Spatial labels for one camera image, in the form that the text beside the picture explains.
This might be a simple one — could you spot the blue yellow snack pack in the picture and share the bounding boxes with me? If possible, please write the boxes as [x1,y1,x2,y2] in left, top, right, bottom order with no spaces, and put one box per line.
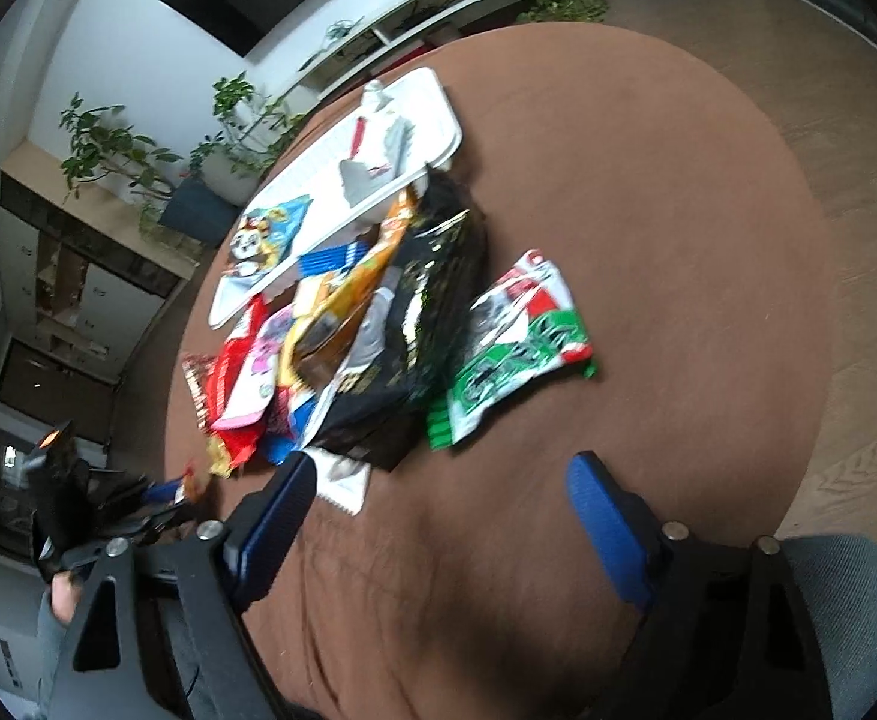
[258,242,368,465]

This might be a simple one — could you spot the white silver sachet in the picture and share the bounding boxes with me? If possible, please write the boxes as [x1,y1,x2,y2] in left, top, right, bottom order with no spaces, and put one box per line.
[305,447,372,517]

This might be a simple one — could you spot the white red snack pack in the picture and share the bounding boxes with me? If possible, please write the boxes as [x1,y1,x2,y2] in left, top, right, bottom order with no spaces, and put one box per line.
[340,80,413,206]

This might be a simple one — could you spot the green white snack bag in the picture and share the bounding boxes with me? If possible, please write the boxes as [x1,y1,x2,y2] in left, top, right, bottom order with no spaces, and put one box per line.
[427,249,594,450]

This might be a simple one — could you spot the blue cartoon snack pack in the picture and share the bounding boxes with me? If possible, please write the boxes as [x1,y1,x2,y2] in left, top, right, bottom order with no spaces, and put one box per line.
[222,195,311,288]

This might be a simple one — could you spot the pink cartoon snack pack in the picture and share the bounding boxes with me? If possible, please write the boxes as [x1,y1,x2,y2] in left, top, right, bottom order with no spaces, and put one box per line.
[215,305,294,429]

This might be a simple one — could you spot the dark red small snack pack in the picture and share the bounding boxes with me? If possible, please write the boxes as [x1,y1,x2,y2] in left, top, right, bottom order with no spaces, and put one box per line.
[180,353,215,433]

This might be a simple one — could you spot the white plastic tray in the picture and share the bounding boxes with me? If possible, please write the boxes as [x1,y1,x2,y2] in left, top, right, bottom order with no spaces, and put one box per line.
[208,67,463,328]

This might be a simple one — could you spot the red snack bag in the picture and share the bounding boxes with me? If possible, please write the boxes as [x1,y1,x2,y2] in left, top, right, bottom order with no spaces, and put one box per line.
[204,294,266,478]

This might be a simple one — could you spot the orange snack bag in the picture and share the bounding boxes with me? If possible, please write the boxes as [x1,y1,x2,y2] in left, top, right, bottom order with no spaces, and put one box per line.
[278,185,419,392]

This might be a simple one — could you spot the potted plant white pot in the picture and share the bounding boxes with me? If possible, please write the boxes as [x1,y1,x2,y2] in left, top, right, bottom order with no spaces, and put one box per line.
[188,73,307,206]

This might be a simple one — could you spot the left hand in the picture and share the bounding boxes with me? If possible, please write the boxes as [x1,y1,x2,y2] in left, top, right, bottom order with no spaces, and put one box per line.
[50,571,84,626]

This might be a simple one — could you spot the wooden white cabinet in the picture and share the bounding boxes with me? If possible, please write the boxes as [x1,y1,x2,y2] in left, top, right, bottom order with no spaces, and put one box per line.
[0,140,203,383]

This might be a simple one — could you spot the potted plant dark pot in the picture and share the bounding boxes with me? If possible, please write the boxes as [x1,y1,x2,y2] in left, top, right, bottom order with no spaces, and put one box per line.
[59,93,238,255]

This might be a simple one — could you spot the black snack bag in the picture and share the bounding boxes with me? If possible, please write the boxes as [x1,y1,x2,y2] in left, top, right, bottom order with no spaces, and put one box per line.
[305,167,489,472]

